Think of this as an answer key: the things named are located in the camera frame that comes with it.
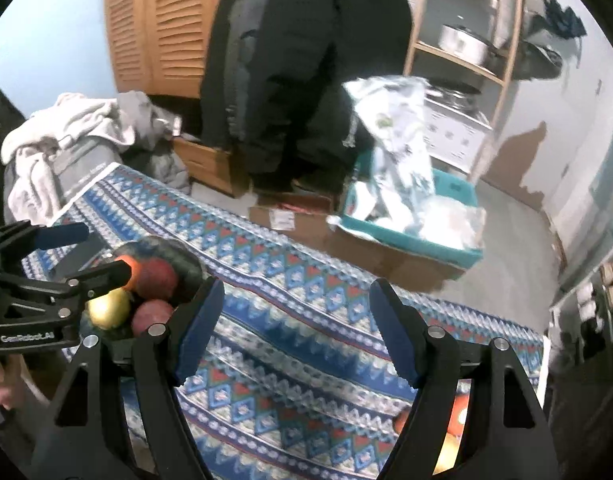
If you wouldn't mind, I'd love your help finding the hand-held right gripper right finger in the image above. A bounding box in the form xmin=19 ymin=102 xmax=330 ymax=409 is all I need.
xmin=369 ymin=278 xmax=559 ymax=480

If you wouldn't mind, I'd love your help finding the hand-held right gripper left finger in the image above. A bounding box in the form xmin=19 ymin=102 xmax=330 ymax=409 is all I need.
xmin=34 ymin=276 xmax=226 ymax=480

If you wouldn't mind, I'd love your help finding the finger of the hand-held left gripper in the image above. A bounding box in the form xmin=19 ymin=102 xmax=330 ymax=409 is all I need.
xmin=4 ymin=260 xmax=132 ymax=319
xmin=0 ymin=222 xmax=90 ymax=262

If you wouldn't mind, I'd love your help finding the large orange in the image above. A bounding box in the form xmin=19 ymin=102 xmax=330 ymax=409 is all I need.
xmin=449 ymin=395 xmax=469 ymax=433
xmin=114 ymin=255 xmax=140 ymax=291

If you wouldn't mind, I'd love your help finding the yellow apple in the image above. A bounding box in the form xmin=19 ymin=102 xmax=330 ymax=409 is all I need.
xmin=433 ymin=432 xmax=459 ymax=476
xmin=88 ymin=288 xmax=132 ymax=330

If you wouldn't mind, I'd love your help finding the red apple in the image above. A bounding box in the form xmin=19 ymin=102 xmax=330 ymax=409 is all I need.
xmin=135 ymin=258 xmax=180 ymax=298
xmin=131 ymin=300 xmax=174 ymax=338

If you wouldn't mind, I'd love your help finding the glass bowl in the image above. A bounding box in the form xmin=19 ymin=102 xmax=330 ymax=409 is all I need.
xmin=79 ymin=237 xmax=210 ymax=346

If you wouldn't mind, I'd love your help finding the large cardboard box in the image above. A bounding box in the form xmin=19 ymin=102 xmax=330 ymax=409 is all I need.
xmin=326 ymin=225 xmax=467 ymax=293

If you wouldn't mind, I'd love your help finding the grey storage bag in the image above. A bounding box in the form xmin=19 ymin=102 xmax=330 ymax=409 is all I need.
xmin=51 ymin=137 xmax=122 ymax=196

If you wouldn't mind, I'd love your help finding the teal plastic basket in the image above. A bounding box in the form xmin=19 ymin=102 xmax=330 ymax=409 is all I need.
xmin=339 ymin=152 xmax=486 ymax=271

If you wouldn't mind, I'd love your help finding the pile of clothes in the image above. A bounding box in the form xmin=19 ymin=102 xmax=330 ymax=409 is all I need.
xmin=1 ymin=91 xmax=137 ymax=226

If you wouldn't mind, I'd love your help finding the blue patterned tablecloth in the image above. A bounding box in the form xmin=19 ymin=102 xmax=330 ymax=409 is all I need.
xmin=21 ymin=162 xmax=547 ymax=480

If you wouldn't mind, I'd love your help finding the grey garment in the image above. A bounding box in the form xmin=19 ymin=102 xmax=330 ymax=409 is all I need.
xmin=114 ymin=91 xmax=192 ymax=196

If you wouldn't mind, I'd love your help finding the white plastic bag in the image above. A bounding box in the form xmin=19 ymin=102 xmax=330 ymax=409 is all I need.
xmin=419 ymin=195 xmax=487 ymax=251

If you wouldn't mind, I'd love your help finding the wooden drawer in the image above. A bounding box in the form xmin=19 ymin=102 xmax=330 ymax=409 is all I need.
xmin=171 ymin=137 xmax=250 ymax=198

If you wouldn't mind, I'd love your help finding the white rice bag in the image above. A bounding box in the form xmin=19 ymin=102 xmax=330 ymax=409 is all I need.
xmin=343 ymin=75 xmax=434 ymax=233

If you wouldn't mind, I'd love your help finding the shoe rack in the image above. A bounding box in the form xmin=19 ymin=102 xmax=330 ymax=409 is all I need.
xmin=549 ymin=230 xmax=613 ymax=376

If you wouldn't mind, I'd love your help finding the white lattice basket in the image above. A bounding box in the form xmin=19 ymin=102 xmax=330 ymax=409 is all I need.
xmin=423 ymin=95 xmax=492 ymax=171

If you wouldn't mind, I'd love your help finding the group of shoes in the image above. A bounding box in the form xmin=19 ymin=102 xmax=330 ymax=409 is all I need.
xmin=576 ymin=260 xmax=613 ymax=321

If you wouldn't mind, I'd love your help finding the wooden louvered wardrobe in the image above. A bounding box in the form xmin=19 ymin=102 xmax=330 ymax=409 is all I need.
xmin=102 ymin=0 xmax=234 ymax=101

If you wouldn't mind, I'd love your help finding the steel pot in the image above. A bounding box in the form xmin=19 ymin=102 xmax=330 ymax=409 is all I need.
xmin=426 ymin=77 xmax=482 ymax=106

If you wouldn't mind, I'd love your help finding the white painted door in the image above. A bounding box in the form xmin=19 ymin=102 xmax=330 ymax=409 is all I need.
xmin=479 ymin=0 xmax=604 ymax=211

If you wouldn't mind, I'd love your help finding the grey jacket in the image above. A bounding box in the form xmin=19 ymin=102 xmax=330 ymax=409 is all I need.
xmin=221 ymin=0 xmax=267 ymax=136

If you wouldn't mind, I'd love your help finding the wooden shelf rack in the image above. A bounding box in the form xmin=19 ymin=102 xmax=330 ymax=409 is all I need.
xmin=402 ymin=0 xmax=524 ymax=181

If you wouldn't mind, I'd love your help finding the black coat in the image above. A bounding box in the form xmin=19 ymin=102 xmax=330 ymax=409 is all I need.
xmin=199 ymin=0 xmax=412 ymax=193

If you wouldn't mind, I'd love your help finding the white pot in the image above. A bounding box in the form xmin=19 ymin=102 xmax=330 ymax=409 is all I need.
xmin=439 ymin=22 xmax=492 ymax=66

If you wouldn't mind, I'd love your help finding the grey hanging bag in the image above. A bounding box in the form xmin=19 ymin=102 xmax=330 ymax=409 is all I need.
xmin=516 ymin=10 xmax=564 ymax=81

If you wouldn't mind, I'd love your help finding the dark blue umbrella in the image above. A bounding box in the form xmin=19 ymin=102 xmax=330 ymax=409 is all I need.
xmin=541 ymin=0 xmax=587 ymax=41

